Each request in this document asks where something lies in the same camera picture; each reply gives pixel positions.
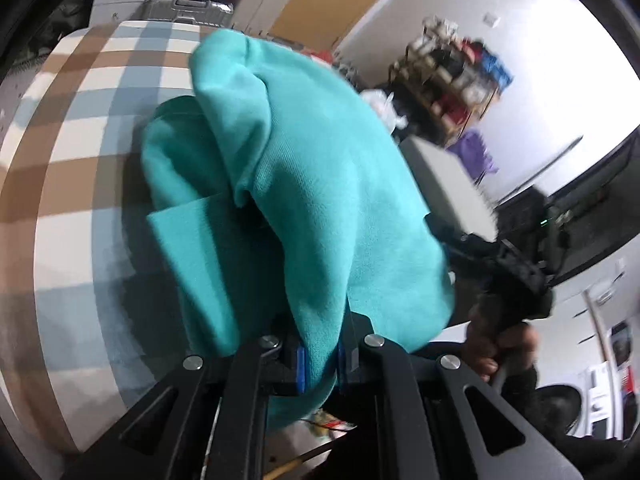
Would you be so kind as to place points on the checkered blanket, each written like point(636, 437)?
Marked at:
point(85, 160)

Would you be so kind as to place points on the teal sweatshirt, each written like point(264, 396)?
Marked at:
point(310, 185)

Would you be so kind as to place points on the large black panel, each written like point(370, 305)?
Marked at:
point(605, 200)

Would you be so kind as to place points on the white washing machine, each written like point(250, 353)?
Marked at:
point(605, 400)

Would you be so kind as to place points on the wall pipe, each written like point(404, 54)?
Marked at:
point(545, 165)

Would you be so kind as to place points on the white light switch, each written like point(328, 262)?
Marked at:
point(491, 20)

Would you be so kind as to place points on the wooden shoe rack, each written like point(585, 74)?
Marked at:
point(430, 95)

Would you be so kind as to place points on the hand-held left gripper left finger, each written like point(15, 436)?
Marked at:
point(300, 370)

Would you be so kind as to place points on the person's right hand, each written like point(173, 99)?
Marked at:
point(517, 350)

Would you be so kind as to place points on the wooden pole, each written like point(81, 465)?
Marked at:
point(600, 325)

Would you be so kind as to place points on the silver suitcase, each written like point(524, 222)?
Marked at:
point(190, 10)

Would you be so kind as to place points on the purple bag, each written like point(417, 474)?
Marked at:
point(475, 152)

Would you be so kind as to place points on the grey cushion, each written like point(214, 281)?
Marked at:
point(445, 185)

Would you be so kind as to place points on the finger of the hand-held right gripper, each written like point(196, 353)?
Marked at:
point(465, 245)

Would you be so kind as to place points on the white plastic bag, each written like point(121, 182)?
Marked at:
point(382, 105)

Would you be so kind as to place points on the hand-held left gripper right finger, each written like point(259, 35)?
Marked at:
point(342, 360)

